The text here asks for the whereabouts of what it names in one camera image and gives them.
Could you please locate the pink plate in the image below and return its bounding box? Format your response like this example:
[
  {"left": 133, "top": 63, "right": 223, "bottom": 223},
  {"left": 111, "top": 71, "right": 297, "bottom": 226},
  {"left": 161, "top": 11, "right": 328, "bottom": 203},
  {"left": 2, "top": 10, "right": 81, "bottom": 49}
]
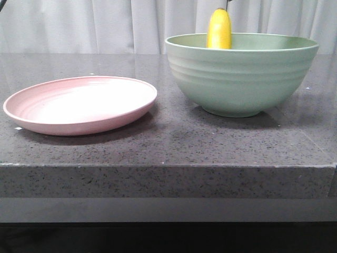
[{"left": 3, "top": 76, "right": 157, "bottom": 135}]

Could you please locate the yellow banana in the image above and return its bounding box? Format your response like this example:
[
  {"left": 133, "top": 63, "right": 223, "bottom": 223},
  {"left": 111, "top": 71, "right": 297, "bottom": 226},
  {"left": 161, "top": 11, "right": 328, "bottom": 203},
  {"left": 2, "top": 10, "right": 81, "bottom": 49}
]
[{"left": 206, "top": 8, "right": 232, "bottom": 49}]

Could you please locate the white curtain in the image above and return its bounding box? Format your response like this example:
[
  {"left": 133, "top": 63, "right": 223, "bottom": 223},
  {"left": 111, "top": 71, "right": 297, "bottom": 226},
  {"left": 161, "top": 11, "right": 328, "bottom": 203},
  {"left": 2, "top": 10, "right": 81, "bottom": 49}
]
[{"left": 1, "top": 1, "right": 336, "bottom": 54}]

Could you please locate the green ribbed bowl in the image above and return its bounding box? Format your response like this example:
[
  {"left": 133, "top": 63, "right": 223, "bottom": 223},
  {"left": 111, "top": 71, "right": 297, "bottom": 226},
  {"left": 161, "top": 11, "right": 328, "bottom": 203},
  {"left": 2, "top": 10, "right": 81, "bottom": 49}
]
[{"left": 165, "top": 33, "right": 319, "bottom": 118}]

